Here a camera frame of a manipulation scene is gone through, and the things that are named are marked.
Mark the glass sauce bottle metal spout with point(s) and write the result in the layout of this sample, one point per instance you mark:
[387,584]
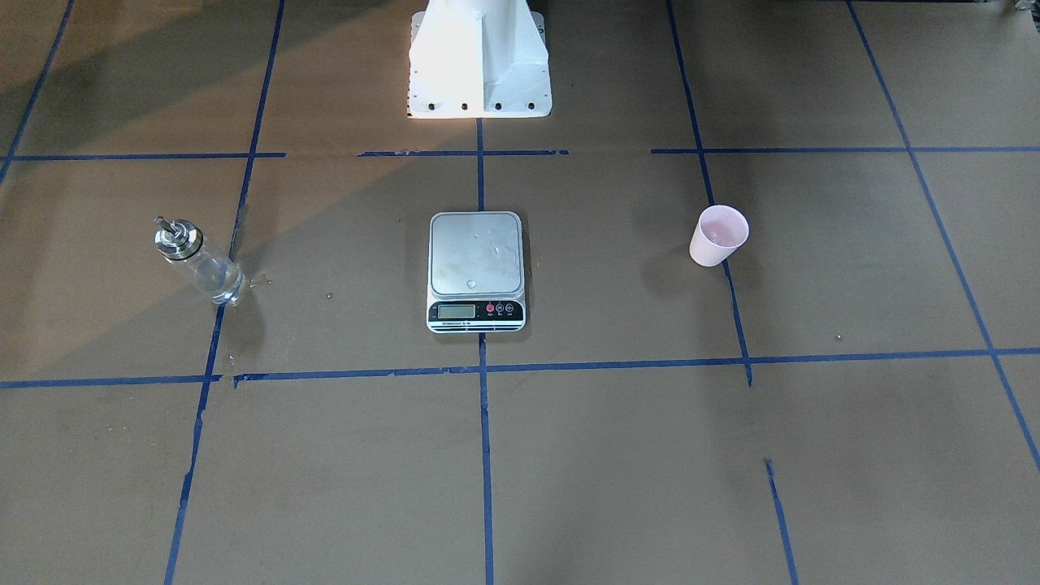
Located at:
[204,265]

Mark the white digital kitchen scale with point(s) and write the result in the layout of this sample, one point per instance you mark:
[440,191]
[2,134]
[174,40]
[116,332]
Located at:
[476,273]

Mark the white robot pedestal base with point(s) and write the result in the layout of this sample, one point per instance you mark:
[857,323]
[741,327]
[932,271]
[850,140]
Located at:
[478,60]

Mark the pink plastic cup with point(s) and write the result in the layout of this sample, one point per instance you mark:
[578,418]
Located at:
[720,230]

